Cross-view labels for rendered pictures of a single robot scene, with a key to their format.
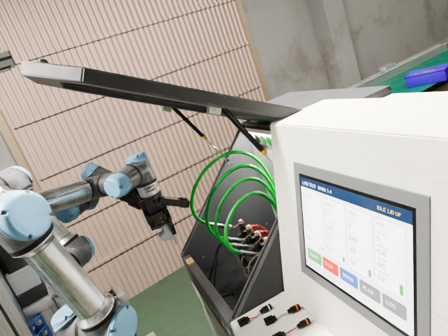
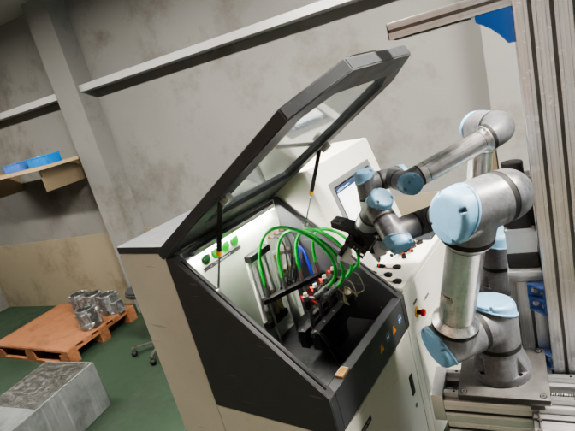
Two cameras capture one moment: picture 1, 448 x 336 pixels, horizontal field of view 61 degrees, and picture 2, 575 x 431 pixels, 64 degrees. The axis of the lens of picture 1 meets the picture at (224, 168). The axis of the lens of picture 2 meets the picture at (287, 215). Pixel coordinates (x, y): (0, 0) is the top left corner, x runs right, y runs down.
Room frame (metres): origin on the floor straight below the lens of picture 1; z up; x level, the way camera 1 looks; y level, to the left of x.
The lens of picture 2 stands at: (2.50, 1.40, 1.94)
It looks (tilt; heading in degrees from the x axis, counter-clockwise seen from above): 15 degrees down; 234
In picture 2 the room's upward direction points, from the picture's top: 15 degrees counter-clockwise
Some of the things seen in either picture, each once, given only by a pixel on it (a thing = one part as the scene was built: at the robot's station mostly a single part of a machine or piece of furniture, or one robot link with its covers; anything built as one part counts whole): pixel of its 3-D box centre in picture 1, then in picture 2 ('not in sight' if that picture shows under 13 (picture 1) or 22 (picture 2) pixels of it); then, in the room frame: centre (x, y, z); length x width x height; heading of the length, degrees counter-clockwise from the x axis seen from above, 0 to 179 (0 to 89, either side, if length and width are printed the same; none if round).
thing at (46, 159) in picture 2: not in sight; (44, 159); (1.54, -3.64, 1.85); 0.29 x 0.20 x 0.09; 116
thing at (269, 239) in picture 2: not in sight; (281, 251); (1.35, -0.31, 1.20); 0.13 x 0.03 x 0.31; 16
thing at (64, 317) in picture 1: (77, 324); (494, 245); (1.03, 0.57, 1.20); 0.13 x 0.12 x 0.14; 61
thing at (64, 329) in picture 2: not in sight; (62, 321); (1.94, -3.84, 0.19); 1.32 x 0.91 x 0.37; 116
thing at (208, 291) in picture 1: (211, 297); (370, 356); (1.44, 0.24, 0.87); 0.62 x 0.04 x 0.16; 16
